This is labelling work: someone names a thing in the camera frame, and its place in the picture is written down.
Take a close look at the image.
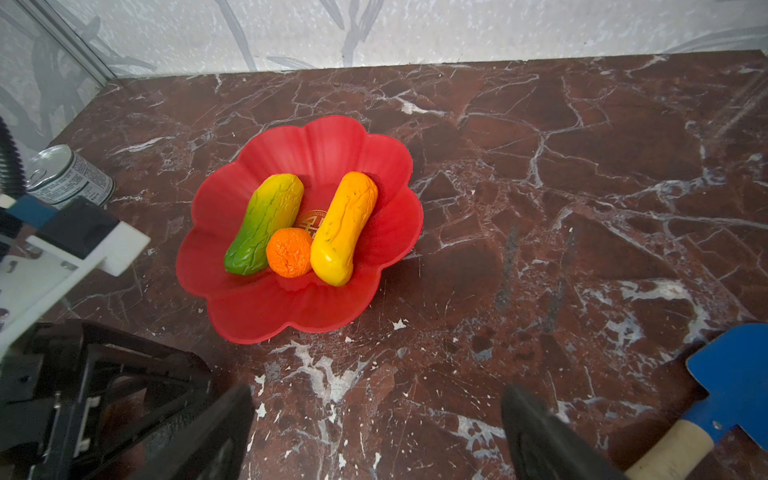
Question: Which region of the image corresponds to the silver tin can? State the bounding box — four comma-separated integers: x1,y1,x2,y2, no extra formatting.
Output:
24,145,115,209

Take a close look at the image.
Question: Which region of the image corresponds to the blue trowel wooden handle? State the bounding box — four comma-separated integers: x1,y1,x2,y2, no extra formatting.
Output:
625,323,767,479

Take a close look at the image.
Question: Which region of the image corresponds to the small fake orange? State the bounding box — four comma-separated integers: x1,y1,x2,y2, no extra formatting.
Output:
266,228,312,278

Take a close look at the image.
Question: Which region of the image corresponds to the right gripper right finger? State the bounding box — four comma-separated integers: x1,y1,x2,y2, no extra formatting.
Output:
501,384,626,480

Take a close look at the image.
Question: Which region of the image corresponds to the red flower-shaped fruit bowl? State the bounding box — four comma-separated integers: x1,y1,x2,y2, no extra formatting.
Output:
176,116,424,344

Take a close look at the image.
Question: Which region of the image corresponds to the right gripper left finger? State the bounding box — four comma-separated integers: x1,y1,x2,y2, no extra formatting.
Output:
130,384,255,479

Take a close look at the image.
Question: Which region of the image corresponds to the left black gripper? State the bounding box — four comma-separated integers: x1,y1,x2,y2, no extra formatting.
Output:
1,320,213,479

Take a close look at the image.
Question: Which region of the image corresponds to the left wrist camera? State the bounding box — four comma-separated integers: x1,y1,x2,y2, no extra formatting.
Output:
1,194,150,354

